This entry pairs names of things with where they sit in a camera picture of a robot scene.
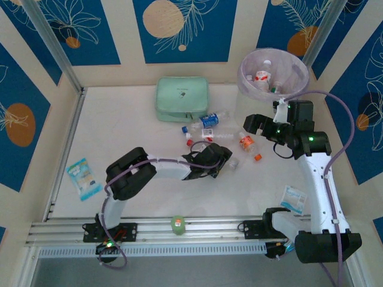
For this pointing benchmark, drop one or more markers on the aluminium frame rail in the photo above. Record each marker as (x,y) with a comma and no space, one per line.
(209,230)

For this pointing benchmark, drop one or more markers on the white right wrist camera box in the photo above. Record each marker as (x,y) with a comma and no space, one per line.
(279,112)

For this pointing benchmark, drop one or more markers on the aluminium side rail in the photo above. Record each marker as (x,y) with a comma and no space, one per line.
(68,143)

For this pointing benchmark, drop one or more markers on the translucent plastic bin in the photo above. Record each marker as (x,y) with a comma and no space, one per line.
(293,68)

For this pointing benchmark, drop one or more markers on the black controller box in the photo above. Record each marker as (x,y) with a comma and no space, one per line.
(104,252)
(273,251)

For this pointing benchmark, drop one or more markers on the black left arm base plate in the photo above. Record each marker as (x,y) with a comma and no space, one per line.
(128,231)

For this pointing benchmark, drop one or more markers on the clear bottle barcode label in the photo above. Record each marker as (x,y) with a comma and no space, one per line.
(221,136)

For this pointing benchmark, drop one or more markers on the mint green zip pouch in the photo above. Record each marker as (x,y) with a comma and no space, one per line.
(181,95)

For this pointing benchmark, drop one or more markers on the green rounded device orange mark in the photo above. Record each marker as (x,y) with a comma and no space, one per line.
(178,228)

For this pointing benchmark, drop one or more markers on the orange label plastic bottle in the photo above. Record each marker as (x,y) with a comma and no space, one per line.
(246,142)

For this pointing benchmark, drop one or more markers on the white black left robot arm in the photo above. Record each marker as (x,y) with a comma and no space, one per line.
(170,167)

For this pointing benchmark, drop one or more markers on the blue snack packet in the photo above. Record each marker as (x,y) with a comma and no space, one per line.
(83,179)

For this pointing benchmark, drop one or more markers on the small clear crushed bottle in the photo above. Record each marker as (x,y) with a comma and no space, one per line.
(234,164)

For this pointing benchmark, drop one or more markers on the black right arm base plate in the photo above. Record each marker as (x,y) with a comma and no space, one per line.
(254,228)

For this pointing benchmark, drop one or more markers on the blue label plastic bottle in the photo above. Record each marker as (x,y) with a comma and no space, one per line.
(209,120)

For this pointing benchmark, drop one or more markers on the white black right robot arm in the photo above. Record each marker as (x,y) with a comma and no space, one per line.
(321,185)

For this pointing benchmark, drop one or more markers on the orange bottle cap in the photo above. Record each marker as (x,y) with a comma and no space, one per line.
(258,157)

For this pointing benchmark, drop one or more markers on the aluminium corner post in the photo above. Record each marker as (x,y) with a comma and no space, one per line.
(51,39)
(324,27)

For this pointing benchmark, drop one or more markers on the white blue tissue packet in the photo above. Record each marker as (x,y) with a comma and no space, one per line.
(294,198)

